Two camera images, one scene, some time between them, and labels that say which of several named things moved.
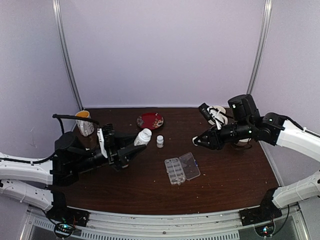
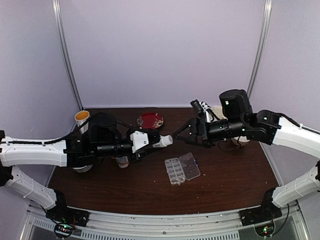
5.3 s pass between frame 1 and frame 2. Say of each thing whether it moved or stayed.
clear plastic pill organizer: stayed
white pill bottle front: moved
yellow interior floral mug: stayed
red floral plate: stayed
